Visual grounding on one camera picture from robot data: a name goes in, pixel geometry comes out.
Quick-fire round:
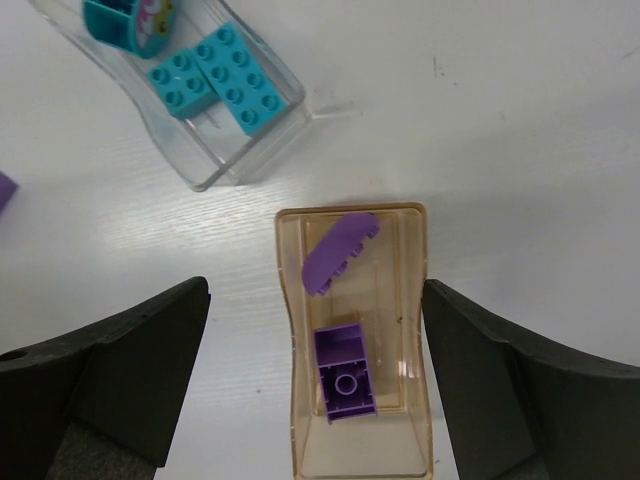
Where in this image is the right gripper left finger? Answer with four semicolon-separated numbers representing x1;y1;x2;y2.
1;276;210;479

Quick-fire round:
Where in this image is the clear plastic container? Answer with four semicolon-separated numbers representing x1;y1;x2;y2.
31;0;310;192

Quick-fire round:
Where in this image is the wooden tan container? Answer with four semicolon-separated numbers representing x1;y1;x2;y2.
275;203;434;479

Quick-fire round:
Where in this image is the purple curved lego brick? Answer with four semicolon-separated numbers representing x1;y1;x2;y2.
0;172;19;213

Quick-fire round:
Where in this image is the purple lego brick with hole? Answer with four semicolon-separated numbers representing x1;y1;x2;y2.
302;212;380;296

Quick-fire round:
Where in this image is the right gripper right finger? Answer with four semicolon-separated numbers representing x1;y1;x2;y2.
422;279;639;479

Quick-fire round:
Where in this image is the small teal lego brick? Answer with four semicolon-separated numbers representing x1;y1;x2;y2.
146;48;220;120

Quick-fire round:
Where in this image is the purple square lego brick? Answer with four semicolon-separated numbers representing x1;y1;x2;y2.
313;323;377;424

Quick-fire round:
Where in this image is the teal curved lego brick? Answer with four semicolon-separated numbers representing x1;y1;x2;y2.
82;0;181;59

